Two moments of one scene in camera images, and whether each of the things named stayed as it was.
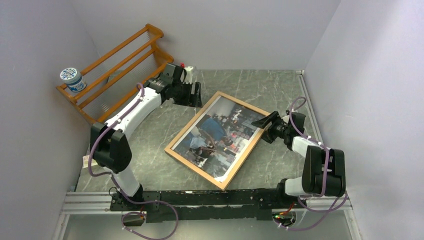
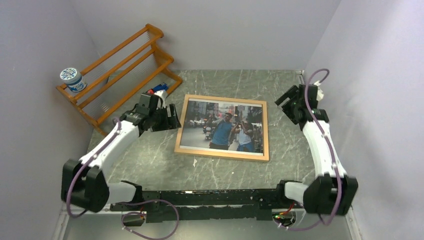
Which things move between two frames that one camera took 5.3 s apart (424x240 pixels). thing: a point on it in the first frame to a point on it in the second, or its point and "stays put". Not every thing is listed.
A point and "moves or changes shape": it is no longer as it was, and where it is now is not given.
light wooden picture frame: x=215 y=139 moves or changes shape
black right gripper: x=268 y=135 to x=292 y=94
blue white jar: x=74 y=80 stays put
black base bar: x=204 y=205 stays put
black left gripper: x=191 y=100 to x=170 y=122
